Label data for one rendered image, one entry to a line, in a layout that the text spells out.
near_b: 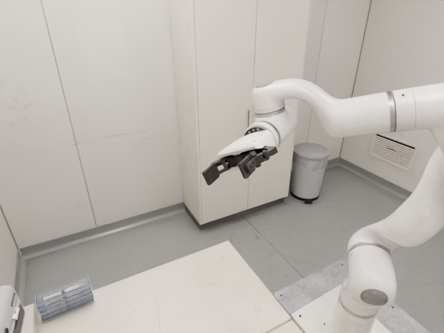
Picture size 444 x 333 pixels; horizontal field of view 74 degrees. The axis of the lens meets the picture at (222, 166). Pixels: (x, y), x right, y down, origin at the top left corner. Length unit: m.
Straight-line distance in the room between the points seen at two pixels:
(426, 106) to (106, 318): 1.23
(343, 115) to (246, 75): 1.71
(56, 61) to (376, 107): 2.07
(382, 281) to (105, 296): 1.03
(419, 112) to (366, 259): 0.43
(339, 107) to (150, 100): 1.98
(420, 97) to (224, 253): 1.09
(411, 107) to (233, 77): 1.73
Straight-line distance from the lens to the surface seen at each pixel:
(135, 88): 2.49
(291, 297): 1.37
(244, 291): 1.36
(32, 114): 2.47
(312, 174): 3.13
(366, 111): 0.71
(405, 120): 0.72
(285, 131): 0.74
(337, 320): 1.20
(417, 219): 0.87
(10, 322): 1.28
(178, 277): 1.42
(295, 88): 0.70
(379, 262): 0.95
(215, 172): 0.62
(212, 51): 2.20
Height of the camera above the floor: 1.79
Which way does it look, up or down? 27 degrees down
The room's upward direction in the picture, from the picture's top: straight up
